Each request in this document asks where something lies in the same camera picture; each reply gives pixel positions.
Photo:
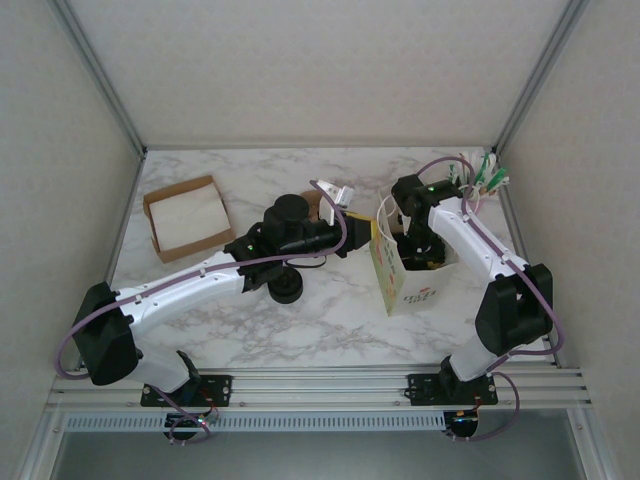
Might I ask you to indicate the green white wrapped stick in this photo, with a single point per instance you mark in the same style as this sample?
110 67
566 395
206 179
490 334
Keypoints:
484 167
498 179
452 174

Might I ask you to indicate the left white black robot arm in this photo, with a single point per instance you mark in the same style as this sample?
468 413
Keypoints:
190 292

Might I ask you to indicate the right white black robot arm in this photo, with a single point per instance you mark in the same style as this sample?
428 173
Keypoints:
480 245

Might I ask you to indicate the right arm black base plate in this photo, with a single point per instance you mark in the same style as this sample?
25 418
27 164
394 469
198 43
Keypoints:
422 390

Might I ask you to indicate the white paper napkin stack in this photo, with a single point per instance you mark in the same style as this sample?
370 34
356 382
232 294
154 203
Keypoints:
187 217

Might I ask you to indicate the aluminium frame post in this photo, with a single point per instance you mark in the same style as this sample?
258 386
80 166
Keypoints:
539 75
100 75

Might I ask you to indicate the brown pulp cup carrier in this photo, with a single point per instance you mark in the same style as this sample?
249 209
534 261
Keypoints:
312 205

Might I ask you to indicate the small circuit board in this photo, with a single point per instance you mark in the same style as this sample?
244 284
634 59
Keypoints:
465 420
185 422

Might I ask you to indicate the aluminium mounting rail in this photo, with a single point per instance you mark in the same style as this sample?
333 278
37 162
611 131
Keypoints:
320 387

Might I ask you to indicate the brown cardboard napkin box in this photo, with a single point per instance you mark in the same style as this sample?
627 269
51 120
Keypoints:
195 247

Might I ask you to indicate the cream printed paper bag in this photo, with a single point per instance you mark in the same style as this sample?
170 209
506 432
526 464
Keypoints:
415 295

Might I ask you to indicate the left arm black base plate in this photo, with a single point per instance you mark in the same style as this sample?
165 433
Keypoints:
220 390

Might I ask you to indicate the aluminium table back rail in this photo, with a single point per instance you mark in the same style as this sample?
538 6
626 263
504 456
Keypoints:
250 147

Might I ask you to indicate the black cup lid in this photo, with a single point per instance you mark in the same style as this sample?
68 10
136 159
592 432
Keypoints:
287 291

